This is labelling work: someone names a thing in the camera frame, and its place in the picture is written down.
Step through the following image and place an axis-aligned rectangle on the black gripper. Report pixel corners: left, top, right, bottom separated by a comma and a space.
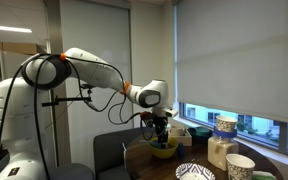
153, 115, 169, 150

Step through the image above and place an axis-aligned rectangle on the yellow bowl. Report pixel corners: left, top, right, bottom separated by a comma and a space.
146, 136, 179, 159

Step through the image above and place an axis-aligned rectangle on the small dark blue object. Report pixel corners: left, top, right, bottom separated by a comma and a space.
177, 141, 185, 158

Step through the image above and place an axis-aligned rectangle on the dark bowl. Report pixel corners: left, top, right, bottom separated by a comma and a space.
187, 126, 214, 145

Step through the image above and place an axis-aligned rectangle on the blue patterned white bowl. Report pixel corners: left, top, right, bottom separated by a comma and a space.
175, 162, 216, 180

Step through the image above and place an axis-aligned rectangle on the teal bowl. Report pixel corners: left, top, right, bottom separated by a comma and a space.
195, 126, 212, 137

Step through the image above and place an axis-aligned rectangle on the beige cup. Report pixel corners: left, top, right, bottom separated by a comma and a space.
170, 124, 185, 136

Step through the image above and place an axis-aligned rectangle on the light wooden box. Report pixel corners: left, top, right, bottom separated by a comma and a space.
167, 128, 193, 147

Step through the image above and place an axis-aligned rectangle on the grey upholstered chair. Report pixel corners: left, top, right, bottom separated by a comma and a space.
93, 128, 152, 180

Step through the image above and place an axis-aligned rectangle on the clear plastic grain jar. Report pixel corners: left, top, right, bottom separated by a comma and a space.
207, 134, 239, 172

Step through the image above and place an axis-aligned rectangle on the blue tape band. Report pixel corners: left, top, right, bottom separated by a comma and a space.
213, 127, 238, 139

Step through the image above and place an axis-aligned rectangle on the patterned paper cup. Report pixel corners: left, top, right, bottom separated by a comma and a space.
215, 115, 238, 133
225, 153, 256, 180

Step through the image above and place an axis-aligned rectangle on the grey rounded cushion seat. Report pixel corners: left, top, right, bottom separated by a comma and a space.
48, 162, 95, 180

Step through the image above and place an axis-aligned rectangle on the green white packet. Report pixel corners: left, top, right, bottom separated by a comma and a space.
251, 170, 278, 180

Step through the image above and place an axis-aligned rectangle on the grey roller window blind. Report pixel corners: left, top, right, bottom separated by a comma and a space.
175, 0, 288, 126

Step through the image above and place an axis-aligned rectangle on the ceiling light strip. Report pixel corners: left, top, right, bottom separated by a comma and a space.
0, 23, 33, 34

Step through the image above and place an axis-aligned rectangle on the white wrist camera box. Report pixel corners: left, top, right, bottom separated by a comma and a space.
160, 106, 179, 118

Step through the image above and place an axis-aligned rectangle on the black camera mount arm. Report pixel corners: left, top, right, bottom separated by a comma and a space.
41, 83, 95, 108

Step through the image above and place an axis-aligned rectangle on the grey window frame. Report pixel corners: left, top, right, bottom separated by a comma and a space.
173, 101, 288, 162

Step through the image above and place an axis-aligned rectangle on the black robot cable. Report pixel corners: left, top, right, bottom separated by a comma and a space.
0, 53, 158, 180

